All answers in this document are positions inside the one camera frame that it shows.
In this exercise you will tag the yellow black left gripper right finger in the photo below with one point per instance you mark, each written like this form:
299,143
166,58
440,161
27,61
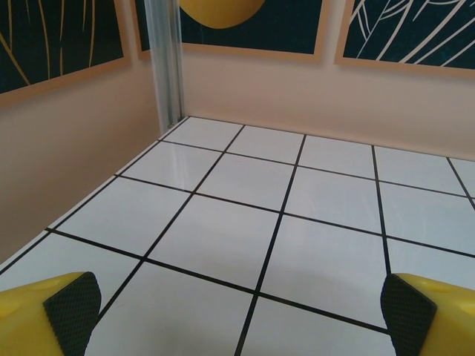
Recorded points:
430,319

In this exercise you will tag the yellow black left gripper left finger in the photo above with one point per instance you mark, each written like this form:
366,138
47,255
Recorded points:
48,315

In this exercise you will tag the aluminium corner post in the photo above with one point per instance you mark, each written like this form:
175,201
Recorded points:
165,59

